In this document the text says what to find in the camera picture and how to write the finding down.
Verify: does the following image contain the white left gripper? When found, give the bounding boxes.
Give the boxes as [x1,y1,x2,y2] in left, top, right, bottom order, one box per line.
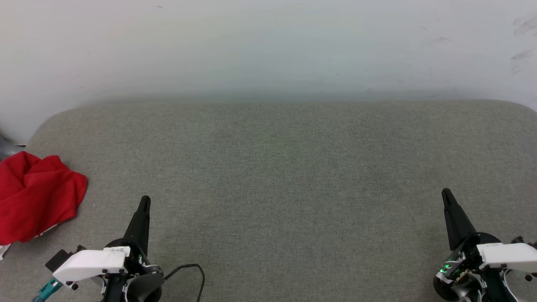
[52,195,165,302]

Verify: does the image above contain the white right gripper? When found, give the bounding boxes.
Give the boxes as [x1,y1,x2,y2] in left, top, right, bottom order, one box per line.
[433,188,537,302]

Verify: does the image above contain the red white sports jersey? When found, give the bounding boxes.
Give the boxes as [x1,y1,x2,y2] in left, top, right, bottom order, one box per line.
[0,151,88,258]

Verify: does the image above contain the grey fabric sofa cushion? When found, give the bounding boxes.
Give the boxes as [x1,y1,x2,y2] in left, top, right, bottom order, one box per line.
[0,99,537,302]

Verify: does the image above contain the teal left camera connector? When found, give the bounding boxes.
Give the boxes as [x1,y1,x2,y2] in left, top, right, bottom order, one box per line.
[32,278,63,302]

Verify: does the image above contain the grey metal frame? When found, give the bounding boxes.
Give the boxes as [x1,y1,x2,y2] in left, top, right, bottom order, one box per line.
[0,131,26,161]

